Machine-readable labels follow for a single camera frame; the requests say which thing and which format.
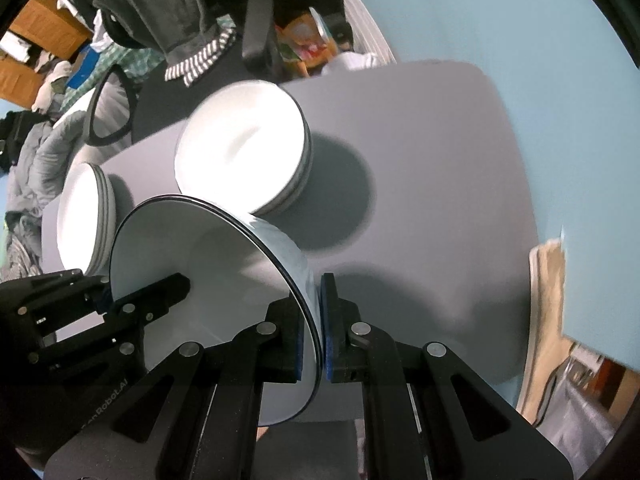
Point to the wooden cabinet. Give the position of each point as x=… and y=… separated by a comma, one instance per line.
x=40, y=30

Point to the striped cloth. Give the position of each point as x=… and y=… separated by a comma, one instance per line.
x=20, y=260

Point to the dark grey garment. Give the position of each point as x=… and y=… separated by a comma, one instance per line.
x=150, y=0

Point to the blue item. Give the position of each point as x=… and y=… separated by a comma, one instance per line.
x=85, y=67

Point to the large white plate black rim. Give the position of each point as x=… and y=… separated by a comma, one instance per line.
x=210, y=265

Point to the white cloth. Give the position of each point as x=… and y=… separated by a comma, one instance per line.
x=52, y=87

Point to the translucent plastic bag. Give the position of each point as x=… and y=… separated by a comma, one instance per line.
x=585, y=405

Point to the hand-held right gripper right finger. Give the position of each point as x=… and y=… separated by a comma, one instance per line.
x=328, y=330

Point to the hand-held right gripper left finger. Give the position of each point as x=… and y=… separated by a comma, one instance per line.
x=300, y=355

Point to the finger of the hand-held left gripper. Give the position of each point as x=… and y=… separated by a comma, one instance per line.
x=65, y=295
x=160, y=295

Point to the black office chair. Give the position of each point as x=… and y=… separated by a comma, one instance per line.
x=200, y=105

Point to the white plate grey rim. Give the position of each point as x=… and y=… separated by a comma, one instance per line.
x=111, y=210
x=80, y=220

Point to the white deep plate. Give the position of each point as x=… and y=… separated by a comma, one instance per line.
x=302, y=170
x=235, y=145

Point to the striped knit garment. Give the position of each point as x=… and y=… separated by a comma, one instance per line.
x=200, y=62

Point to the green patterned cloth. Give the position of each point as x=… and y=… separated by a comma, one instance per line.
x=140, y=67

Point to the grey blanket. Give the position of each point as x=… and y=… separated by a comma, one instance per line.
x=45, y=160

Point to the black bag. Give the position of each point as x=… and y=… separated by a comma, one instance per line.
x=20, y=135

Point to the colourful bag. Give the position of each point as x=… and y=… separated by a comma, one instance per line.
x=305, y=35

